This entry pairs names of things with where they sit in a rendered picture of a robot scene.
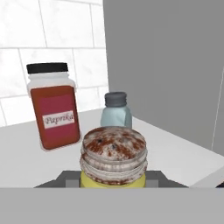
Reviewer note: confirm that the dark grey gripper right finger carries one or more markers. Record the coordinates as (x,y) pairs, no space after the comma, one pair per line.
(157,178)

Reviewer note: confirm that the red paprika jar black lid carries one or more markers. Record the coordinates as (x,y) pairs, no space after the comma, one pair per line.
(54,108)

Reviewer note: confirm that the yellow bottle with rusty cap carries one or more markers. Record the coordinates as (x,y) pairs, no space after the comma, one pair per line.
(113,157)

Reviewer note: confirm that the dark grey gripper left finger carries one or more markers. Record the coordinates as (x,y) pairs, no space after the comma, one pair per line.
(67,178)

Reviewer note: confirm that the pale blue shaker grey cap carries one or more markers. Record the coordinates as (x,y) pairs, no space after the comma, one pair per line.
(116,112)

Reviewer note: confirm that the grey cabinet door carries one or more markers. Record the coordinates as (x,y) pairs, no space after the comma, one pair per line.
(166,67)

